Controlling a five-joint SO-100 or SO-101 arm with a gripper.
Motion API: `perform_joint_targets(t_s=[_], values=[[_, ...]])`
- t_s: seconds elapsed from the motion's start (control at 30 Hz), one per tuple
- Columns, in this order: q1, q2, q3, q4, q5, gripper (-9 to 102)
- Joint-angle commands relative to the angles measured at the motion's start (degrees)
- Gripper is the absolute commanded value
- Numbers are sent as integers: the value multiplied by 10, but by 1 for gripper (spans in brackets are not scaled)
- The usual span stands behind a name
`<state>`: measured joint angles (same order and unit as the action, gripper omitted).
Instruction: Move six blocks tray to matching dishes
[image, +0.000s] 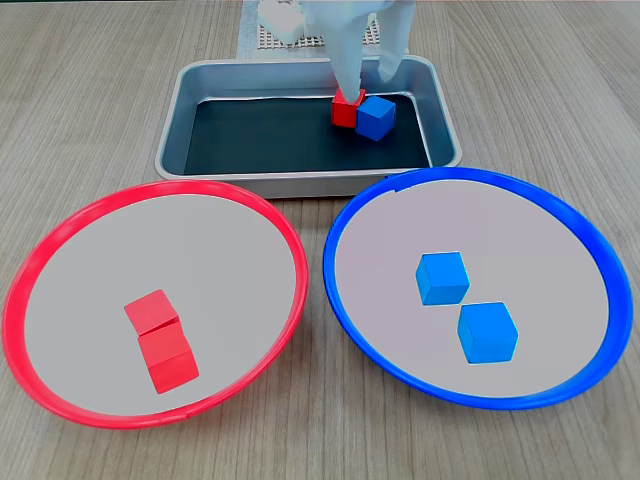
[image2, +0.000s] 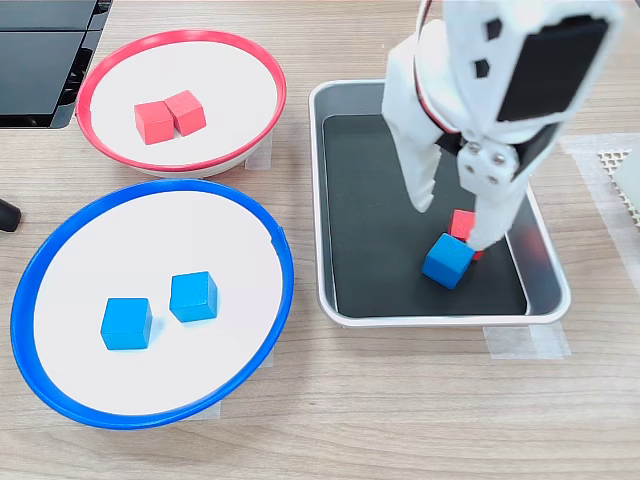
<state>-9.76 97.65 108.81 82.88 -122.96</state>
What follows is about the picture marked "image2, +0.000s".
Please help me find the red cube block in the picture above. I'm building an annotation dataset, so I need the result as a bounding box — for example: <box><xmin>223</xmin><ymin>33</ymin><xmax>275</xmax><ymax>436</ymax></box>
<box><xmin>163</xmin><ymin>89</ymin><xmax>208</xmax><ymax>138</ymax></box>
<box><xmin>133</xmin><ymin>99</ymin><xmax>176</xmax><ymax>146</ymax></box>
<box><xmin>448</xmin><ymin>208</ymin><xmax>485</xmax><ymax>262</ymax></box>

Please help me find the blue cube block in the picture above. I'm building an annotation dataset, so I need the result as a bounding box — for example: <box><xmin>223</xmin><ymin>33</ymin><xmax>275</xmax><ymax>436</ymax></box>
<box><xmin>100</xmin><ymin>297</ymin><xmax>154</xmax><ymax>352</ymax></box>
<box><xmin>421</xmin><ymin>232</ymin><xmax>476</xmax><ymax>291</ymax></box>
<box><xmin>168</xmin><ymin>270</ymin><xmax>220</xmax><ymax>324</ymax></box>

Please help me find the silver metal tray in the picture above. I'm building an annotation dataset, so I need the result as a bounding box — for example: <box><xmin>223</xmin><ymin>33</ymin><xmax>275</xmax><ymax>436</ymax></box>
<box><xmin>308</xmin><ymin>79</ymin><xmax>573</xmax><ymax>330</ymax></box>

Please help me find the black tray liner mat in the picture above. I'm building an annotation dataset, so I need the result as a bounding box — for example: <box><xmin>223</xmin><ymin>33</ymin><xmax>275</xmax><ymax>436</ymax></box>
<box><xmin>322</xmin><ymin>113</ymin><xmax>530</xmax><ymax>319</ymax></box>

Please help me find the white mesh mat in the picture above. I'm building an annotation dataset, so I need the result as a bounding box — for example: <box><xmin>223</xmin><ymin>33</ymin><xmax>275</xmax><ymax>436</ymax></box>
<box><xmin>597</xmin><ymin>148</ymin><xmax>640</xmax><ymax>226</ymax></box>

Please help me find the red rimmed white dish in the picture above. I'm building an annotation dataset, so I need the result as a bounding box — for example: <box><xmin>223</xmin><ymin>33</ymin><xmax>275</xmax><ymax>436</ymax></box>
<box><xmin>75</xmin><ymin>28</ymin><xmax>289</xmax><ymax>179</ymax></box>

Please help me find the blue rimmed white dish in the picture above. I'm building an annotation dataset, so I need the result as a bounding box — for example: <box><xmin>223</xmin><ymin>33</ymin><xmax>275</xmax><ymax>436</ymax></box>
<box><xmin>9</xmin><ymin>178</ymin><xmax>295</xmax><ymax>431</ymax></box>

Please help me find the black electronic device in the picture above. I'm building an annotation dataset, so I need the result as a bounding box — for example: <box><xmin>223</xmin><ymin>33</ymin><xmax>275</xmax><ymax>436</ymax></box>
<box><xmin>0</xmin><ymin>0</ymin><xmax>114</xmax><ymax>130</ymax></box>

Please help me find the black rounded object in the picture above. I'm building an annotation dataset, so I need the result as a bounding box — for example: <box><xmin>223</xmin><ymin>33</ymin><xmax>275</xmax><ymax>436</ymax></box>
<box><xmin>0</xmin><ymin>197</ymin><xmax>23</xmax><ymax>233</ymax></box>

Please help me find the red black servo cable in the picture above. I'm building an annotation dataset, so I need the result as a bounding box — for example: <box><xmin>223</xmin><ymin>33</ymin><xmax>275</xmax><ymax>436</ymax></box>
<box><xmin>412</xmin><ymin>0</ymin><xmax>460</xmax><ymax>135</ymax></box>

